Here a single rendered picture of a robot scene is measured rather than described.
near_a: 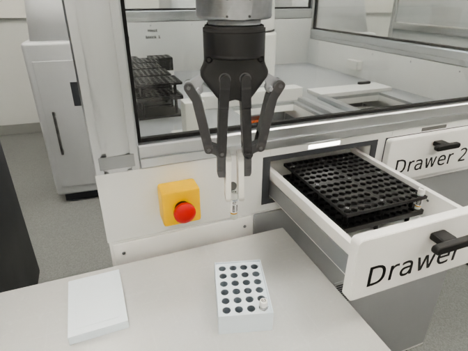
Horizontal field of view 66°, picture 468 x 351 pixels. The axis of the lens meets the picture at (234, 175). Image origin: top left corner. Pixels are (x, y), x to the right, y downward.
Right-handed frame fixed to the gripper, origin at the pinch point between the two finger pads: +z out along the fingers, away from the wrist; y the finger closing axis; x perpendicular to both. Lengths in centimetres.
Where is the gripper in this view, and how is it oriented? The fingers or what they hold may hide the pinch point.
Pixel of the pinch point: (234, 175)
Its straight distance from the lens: 52.1
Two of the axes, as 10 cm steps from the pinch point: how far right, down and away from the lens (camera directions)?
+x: -1.1, -4.5, 8.9
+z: 0.0, 8.9, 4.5
